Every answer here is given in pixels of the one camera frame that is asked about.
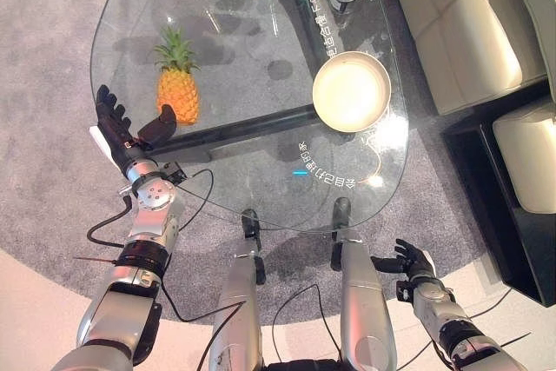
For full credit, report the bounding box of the cream round plate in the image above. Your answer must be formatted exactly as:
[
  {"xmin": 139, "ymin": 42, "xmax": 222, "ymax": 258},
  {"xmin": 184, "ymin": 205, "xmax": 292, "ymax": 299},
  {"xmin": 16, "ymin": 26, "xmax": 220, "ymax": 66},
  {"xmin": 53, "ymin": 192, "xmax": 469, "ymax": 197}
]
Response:
[{"xmin": 311, "ymin": 50, "xmax": 392, "ymax": 133}]

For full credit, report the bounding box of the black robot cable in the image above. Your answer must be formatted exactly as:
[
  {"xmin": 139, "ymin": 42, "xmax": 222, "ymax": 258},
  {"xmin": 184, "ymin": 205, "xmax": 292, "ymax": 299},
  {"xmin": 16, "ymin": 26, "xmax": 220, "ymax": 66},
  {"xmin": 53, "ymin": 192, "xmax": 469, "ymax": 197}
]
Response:
[{"xmin": 270, "ymin": 283, "xmax": 344, "ymax": 363}]

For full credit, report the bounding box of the silver robot leg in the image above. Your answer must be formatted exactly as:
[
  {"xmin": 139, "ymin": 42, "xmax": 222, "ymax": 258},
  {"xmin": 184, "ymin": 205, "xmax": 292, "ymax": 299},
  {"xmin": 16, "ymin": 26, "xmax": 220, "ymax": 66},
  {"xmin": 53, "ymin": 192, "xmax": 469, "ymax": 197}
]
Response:
[
  {"xmin": 208, "ymin": 208, "xmax": 267, "ymax": 371},
  {"xmin": 330, "ymin": 196, "xmax": 398, "ymax": 371}
]

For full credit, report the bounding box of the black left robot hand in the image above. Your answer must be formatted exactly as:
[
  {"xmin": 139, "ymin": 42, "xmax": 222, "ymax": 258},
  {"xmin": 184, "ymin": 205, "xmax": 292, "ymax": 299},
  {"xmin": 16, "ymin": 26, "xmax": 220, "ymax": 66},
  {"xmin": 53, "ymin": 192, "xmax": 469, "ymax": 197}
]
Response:
[{"xmin": 89, "ymin": 84, "xmax": 178, "ymax": 171}]

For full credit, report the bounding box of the cream leather cushion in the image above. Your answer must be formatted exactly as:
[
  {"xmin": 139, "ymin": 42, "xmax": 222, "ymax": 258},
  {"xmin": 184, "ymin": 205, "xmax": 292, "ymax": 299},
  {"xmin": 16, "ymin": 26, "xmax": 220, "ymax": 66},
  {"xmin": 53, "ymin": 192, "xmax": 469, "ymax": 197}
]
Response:
[{"xmin": 492, "ymin": 99, "xmax": 556, "ymax": 215}]

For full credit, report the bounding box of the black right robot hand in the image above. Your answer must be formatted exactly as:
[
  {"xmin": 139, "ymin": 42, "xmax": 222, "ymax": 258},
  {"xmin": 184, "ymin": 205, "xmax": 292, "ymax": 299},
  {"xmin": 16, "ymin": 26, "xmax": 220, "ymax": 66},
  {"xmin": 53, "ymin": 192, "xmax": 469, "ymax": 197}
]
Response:
[{"xmin": 371, "ymin": 238, "xmax": 437, "ymax": 288}]

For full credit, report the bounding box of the silver left robot leg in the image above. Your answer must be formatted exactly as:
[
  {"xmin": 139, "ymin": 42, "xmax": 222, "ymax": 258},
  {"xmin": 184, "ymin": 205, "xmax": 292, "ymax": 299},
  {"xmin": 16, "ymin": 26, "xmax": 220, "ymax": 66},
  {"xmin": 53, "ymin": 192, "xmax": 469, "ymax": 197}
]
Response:
[{"xmin": 208, "ymin": 208, "xmax": 267, "ymax": 371}]

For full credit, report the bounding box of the yellow toy pineapple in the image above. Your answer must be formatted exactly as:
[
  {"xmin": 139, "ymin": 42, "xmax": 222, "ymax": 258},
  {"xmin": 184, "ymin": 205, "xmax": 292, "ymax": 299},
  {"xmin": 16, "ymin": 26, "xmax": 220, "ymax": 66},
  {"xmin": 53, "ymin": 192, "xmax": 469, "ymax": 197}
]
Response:
[{"xmin": 153, "ymin": 25, "xmax": 202, "ymax": 126}]

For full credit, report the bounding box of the cream leather sofa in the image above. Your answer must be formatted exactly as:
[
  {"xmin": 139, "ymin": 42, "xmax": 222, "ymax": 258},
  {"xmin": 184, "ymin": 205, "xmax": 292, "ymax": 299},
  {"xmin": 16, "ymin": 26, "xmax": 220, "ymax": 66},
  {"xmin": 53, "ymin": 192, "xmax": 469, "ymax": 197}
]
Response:
[{"xmin": 383, "ymin": 0, "xmax": 556, "ymax": 116}]

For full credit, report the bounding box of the black side table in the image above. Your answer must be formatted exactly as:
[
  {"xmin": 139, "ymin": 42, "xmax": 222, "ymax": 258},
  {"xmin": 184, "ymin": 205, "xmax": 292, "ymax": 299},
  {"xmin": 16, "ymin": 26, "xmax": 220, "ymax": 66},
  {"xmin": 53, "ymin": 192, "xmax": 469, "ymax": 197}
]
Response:
[{"xmin": 440, "ymin": 82, "xmax": 556, "ymax": 308}]

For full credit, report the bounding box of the silver right robot leg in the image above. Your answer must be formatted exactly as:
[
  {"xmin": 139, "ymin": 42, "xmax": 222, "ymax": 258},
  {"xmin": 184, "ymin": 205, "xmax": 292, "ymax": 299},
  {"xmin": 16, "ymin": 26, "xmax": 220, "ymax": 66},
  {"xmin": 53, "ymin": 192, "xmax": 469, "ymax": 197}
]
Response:
[{"xmin": 330, "ymin": 196, "xmax": 398, "ymax": 371}]

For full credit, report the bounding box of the grey round rug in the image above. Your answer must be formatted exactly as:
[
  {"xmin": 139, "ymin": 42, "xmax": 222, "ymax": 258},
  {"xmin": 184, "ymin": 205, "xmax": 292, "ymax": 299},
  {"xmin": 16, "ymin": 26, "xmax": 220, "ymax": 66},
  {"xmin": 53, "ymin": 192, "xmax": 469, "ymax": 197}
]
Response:
[{"xmin": 0, "ymin": 0, "xmax": 505, "ymax": 327}]

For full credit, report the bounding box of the glass coffee table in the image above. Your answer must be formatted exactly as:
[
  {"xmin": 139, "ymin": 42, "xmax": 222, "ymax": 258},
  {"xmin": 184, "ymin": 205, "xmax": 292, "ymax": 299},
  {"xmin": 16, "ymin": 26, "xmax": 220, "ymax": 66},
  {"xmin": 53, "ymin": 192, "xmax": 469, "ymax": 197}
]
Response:
[{"xmin": 89, "ymin": 0, "xmax": 410, "ymax": 233}]

